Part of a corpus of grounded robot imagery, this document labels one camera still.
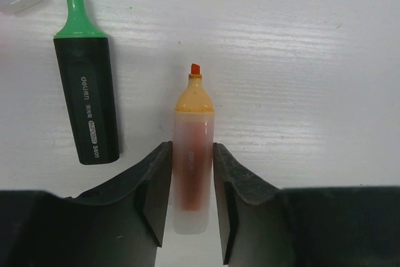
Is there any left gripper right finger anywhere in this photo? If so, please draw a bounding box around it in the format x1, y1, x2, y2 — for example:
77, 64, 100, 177
213, 143, 399, 266

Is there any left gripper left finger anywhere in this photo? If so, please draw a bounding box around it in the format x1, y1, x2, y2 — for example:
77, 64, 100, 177
1, 142, 172, 266

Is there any peach clear highlighter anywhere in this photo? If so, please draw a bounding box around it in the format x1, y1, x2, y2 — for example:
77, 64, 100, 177
172, 64, 215, 234

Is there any green cap black highlighter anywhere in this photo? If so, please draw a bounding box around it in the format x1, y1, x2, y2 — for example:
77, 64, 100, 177
53, 0, 120, 165

